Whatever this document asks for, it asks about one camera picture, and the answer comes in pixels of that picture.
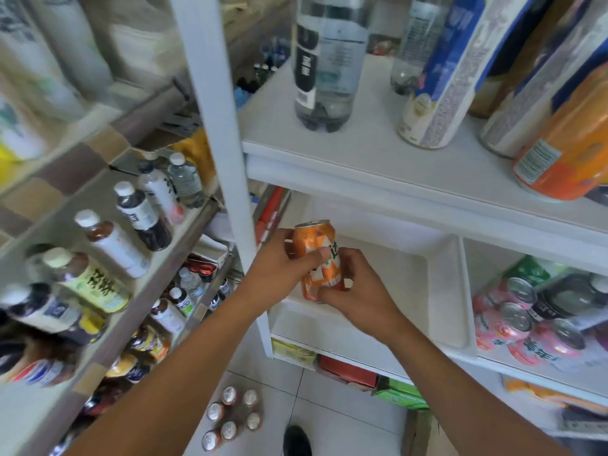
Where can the person's right forearm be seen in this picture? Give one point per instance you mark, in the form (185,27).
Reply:
(475,398)

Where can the tall dark bottle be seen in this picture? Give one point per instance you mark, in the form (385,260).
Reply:
(518,52)

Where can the plain brown cardboard box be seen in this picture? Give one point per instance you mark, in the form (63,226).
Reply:
(423,436)

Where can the person's right shoe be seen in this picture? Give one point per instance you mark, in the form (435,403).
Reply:
(297,444)

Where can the tall orange drink can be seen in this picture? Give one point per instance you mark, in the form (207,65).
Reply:
(560,156)

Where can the row of short orange cans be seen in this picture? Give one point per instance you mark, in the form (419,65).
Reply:
(313,237)

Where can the yellow goods box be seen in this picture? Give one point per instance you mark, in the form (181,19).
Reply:
(197,156)

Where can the white shelving unit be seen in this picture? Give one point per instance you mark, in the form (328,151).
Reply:
(214,90)

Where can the green drink bottle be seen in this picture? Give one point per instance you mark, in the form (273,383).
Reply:
(527,270)

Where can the shrink-wrapped bottle pack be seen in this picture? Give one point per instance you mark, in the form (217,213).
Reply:
(229,396)

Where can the person's left forearm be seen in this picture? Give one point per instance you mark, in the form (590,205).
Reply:
(166,389)

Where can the small clear grey bottle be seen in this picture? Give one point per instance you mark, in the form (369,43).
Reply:
(418,42)

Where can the clear dark-label bottle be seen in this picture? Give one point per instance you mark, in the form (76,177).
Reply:
(328,66)

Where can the red slim packet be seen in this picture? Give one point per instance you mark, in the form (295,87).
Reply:
(271,208)

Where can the group of capped tea bottles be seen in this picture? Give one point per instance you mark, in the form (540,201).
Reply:
(95,284)

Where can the green packet boxes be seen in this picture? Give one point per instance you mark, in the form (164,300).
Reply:
(401,395)

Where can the person's right hand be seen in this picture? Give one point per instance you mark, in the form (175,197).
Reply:
(370,303)

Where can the yellow flat box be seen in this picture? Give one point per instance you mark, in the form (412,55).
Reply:
(294,352)

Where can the stack of folded paper bags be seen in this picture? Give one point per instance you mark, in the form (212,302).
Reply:
(138,47)

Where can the group of dark capped bottles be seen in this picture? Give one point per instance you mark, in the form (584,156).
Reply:
(560,294)

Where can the person's left hand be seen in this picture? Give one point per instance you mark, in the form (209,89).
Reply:
(275,280)

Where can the rows of small bottles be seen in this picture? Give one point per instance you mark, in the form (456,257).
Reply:
(166,318)

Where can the dark purple printed bottle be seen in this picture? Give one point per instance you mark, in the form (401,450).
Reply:
(599,197)

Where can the white plastic tray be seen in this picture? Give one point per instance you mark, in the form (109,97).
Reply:
(404,280)

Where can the orange flat box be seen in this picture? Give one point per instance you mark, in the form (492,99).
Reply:
(551,394)

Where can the red flat box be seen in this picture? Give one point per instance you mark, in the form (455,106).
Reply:
(347,371)

